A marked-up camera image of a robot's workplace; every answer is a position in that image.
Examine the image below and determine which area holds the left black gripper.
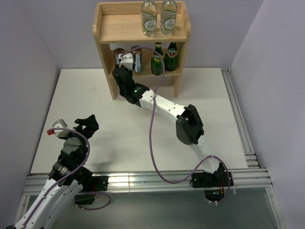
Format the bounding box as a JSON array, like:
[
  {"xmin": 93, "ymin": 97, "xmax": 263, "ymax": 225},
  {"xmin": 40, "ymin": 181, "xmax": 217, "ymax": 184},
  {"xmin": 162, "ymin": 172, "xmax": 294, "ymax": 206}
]
[{"xmin": 61, "ymin": 114, "xmax": 98, "ymax": 162}]

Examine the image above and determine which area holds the silver blue can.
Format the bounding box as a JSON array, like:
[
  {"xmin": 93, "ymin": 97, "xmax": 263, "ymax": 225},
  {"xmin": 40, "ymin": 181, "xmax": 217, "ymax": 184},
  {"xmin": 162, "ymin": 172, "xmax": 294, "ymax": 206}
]
[{"xmin": 113, "ymin": 48, "xmax": 124, "ymax": 65}]

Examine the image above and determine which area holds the green Perrier bottle yellow label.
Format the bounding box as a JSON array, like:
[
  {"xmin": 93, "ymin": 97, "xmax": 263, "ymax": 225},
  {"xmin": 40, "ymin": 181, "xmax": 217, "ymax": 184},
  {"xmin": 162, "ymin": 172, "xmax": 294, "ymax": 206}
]
[{"xmin": 151, "ymin": 42, "xmax": 164, "ymax": 76}]

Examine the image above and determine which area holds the green Perrier bottle red label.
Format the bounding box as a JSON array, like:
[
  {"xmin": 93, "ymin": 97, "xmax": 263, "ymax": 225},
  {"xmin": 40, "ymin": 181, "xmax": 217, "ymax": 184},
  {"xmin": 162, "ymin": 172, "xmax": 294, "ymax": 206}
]
[{"xmin": 164, "ymin": 42, "xmax": 179, "ymax": 72}]

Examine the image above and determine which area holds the clear glass bottle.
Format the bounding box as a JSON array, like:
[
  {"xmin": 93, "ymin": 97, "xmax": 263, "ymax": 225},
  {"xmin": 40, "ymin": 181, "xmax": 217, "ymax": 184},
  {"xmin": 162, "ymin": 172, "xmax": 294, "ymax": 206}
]
[
  {"xmin": 141, "ymin": 0, "xmax": 157, "ymax": 36},
  {"xmin": 160, "ymin": 0, "xmax": 178, "ymax": 35}
]

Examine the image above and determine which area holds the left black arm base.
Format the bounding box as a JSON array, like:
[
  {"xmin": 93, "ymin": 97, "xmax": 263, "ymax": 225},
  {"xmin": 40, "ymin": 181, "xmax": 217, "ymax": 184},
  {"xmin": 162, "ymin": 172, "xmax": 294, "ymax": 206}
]
[{"xmin": 74, "ymin": 176, "xmax": 108, "ymax": 206}]

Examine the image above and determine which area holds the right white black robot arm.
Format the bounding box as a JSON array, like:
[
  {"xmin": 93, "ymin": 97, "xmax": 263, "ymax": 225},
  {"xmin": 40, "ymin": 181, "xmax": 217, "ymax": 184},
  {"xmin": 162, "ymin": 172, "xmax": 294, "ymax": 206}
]
[{"xmin": 112, "ymin": 65, "xmax": 228, "ymax": 186}]

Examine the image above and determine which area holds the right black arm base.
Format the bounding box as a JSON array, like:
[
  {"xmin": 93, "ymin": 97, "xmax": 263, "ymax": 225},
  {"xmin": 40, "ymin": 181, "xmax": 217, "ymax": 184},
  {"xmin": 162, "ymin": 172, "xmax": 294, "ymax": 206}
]
[{"xmin": 190, "ymin": 172, "xmax": 234, "ymax": 202}]

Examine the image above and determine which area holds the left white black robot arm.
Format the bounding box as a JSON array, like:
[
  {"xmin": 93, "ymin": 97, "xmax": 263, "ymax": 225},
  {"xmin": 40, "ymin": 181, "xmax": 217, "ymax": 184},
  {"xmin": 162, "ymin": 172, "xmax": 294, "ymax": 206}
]
[{"xmin": 7, "ymin": 114, "xmax": 99, "ymax": 229}]

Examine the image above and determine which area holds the wooden three-tier shelf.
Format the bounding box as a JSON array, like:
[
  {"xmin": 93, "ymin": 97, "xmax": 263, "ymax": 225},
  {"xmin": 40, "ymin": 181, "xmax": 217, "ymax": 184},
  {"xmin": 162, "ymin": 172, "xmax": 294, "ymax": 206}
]
[{"xmin": 93, "ymin": 1, "xmax": 191, "ymax": 99}]

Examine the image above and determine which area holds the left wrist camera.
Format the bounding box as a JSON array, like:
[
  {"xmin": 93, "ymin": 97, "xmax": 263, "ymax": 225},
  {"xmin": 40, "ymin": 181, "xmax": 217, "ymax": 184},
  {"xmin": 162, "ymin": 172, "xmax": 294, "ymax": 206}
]
[{"xmin": 47, "ymin": 119, "xmax": 69, "ymax": 138}]

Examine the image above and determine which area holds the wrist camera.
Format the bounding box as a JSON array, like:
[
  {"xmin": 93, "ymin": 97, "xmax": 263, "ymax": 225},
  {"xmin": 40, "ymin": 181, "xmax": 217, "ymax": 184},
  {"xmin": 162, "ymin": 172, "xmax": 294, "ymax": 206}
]
[
  {"xmin": 116, "ymin": 53, "xmax": 133, "ymax": 70},
  {"xmin": 47, "ymin": 119, "xmax": 69, "ymax": 138}
]

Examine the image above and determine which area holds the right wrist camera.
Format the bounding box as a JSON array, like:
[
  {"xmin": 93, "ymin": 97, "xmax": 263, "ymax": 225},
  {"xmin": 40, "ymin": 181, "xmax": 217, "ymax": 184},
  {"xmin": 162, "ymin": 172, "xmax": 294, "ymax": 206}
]
[{"xmin": 116, "ymin": 53, "xmax": 133, "ymax": 70}]

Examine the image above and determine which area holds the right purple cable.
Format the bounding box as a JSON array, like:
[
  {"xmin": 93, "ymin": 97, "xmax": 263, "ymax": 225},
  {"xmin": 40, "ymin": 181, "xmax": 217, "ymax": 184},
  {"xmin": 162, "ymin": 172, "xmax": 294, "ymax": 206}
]
[{"xmin": 119, "ymin": 46, "xmax": 231, "ymax": 206}]

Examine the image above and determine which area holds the aluminium frame rail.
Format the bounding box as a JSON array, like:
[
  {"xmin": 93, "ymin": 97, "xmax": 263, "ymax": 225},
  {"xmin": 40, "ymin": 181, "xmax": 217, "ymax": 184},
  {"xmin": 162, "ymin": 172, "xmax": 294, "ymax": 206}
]
[{"xmin": 23, "ymin": 67, "xmax": 286, "ymax": 229}]

